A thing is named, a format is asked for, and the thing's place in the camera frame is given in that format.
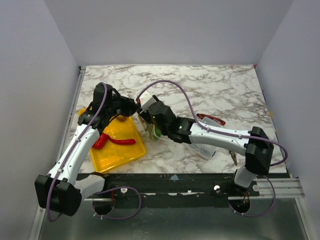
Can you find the green bell pepper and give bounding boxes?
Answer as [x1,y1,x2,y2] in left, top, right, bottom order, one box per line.
[151,125,162,141]

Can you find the clear zip top bag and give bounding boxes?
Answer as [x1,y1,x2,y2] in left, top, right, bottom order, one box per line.
[138,115,164,142]

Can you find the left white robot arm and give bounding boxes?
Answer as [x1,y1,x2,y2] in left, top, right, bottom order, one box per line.
[34,82,138,222]

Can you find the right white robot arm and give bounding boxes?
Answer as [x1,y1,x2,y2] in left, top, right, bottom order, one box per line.
[137,100,274,196]

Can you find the red black utility knife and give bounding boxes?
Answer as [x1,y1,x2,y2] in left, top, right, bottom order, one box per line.
[196,113,226,126]

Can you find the red chili pepper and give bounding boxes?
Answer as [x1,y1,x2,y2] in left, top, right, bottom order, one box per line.
[107,135,136,146]

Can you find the clear plastic parts box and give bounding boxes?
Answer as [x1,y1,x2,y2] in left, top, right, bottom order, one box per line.
[189,117,222,160]

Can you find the yellow plastic tray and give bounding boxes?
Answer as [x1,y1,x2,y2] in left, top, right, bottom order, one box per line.
[80,115,147,173]

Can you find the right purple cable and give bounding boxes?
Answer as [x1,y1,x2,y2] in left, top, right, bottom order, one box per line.
[136,80,288,218]

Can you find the purple cable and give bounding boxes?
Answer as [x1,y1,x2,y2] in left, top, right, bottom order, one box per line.
[136,80,288,218]
[47,83,142,223]

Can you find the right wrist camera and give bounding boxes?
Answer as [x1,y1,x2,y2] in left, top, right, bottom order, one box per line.
[136,90,157,112]

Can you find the yellow handled pliers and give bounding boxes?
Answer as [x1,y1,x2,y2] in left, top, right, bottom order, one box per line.
[229,150,238,166]

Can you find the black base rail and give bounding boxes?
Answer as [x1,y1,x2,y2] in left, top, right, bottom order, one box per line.
[76,172,292,208]

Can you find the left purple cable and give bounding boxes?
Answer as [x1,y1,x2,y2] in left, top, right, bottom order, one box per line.
[47,83,142,223]

